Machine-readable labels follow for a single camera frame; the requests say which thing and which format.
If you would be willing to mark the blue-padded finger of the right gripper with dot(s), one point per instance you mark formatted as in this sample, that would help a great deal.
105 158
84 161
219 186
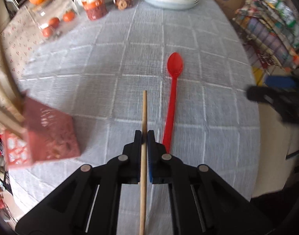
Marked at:
282 82

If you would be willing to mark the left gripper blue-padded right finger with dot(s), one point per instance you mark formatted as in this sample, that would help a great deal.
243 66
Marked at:
201 201

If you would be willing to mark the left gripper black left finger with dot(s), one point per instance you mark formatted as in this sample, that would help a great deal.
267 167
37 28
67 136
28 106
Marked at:
87 202

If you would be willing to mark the long bamboo chopstick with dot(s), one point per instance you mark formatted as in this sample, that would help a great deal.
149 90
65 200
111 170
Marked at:
143 168

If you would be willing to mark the red plastic spoon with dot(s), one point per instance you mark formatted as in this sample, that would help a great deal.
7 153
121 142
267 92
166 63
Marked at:
174 68

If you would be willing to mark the pink perforated utensil holder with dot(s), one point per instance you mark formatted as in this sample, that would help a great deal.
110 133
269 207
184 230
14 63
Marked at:
48 135

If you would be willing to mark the grey checked tablecloth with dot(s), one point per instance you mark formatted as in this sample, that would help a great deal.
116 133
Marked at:
98 71

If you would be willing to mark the white plate under bowl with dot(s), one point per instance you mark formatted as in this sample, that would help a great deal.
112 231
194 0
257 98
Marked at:
171 5

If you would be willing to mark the small orange tomato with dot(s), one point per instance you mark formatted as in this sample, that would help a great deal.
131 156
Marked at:
54 22
68 16

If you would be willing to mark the jar of red dried berries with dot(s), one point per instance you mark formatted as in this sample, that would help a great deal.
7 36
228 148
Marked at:
93 0

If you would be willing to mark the wire rack with packages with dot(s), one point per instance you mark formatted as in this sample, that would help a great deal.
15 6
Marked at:
269 30

